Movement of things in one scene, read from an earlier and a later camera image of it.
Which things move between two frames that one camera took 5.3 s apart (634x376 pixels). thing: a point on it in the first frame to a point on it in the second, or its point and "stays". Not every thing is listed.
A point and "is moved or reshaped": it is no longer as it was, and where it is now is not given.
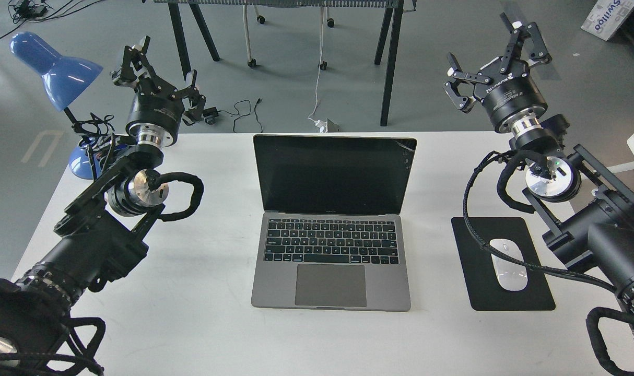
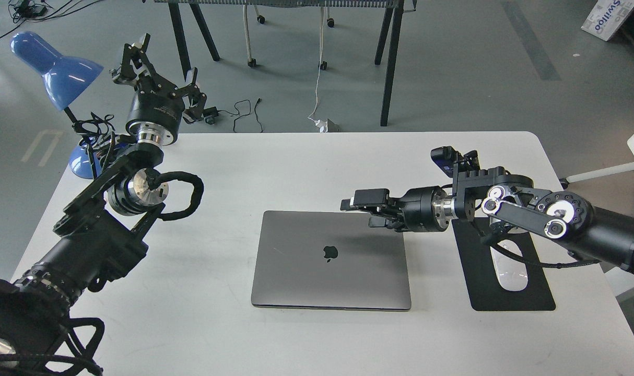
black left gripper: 157,108 stays
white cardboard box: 607,16 stays
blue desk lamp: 63,78 stays
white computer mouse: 512,276 stays
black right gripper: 507,87 to 423,209
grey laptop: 332,234 is moved or reshaped
